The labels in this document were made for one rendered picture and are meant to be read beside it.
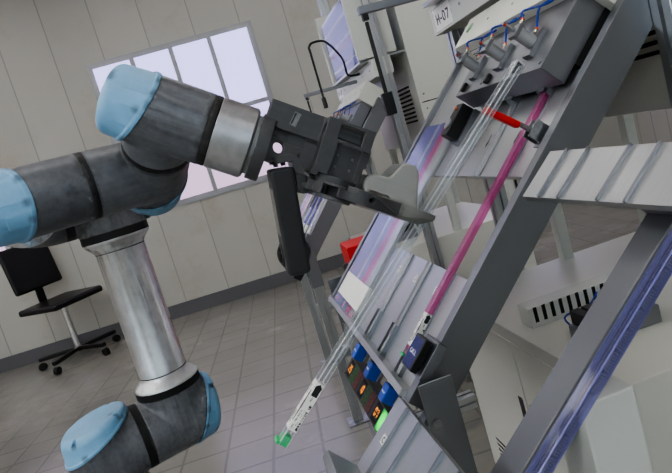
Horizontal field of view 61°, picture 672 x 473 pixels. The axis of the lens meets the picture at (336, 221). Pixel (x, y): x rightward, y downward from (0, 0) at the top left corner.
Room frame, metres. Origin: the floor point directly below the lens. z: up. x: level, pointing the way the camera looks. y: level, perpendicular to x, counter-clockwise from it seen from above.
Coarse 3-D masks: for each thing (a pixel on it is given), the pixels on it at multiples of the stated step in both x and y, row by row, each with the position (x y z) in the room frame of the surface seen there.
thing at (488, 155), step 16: (448, 96) 1.49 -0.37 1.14; (528, 96) 1.01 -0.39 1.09; (560, 96) 0.90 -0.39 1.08; (448, 112) 1.42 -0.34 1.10; (512, 112) 1.03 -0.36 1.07; (528, 112) 0.98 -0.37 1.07; (544, 112) 0.92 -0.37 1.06; (496, 128) 1.07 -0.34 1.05; (512, 128) 1.00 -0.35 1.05; (480, 144) 1.10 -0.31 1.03; (496, 144) 1.03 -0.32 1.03; (512, 144) 0.97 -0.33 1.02; (528, 144) 0.91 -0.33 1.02; (448, 160) 1.23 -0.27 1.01; (480, 160) 1.06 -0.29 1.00; (496, 160) 0.99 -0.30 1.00; (528, 160) 0.88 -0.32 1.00; (464, 176) 1.10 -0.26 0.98; (480, 176) 1.02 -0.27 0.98; (512, 176) 0.90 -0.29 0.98
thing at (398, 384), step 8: (336, 304) 1.35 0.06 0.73; (344, 312) 1.27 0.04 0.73; (344, 320) 1.23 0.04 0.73; (360, 336) 1.08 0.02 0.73; (368, 344) 1.02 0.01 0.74; (368, 352) 1.00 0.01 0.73; (376, 352) 0.98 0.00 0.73; (376, 360) 0.95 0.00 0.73; (384, 360) 0.95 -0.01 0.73; (384, 368) 0.90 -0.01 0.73; (392, 368) 0.91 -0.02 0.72; (392, 376) 0.86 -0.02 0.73; (392, 384) 0.84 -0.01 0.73; (400, 384) 0.82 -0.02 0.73; (400, 392) 0.80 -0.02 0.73
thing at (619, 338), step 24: (648, 288) 0.42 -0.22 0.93; (624, 312) 0.43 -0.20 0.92; (648, 312) 0.42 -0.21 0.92; (624, 336) 0.42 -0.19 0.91; (600, 360) 0.42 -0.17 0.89; (600, 384) 0.41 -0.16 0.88; (576, 408) 0.41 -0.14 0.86; (552, 432) 0.42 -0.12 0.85; (576, 432) 0.41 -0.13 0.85; (552, 456) 0.40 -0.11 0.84
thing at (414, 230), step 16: (512, 64) 0.66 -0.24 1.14; (512, 80) 0.65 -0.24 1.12; (496, 96) 0.65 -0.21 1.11; (480, 128) 0.64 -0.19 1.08; (464, 144) 0.64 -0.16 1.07; (464, 160) 0.64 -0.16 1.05; (448, 176) 0.63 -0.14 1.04; (432, 192) 0.64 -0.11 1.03; (432, 208) 0.63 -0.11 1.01; (416, 224) 0.62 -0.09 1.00; (400, 256) 0.62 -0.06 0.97; (384, 272) 0.62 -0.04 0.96; (384, 288) 0.61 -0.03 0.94; (368, 304) 0.61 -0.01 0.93; (352, 320) 0.61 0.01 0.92; (352, 336) 0.61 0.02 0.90; (336, 352) 0.60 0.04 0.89; (288, 432) 0.59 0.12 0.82
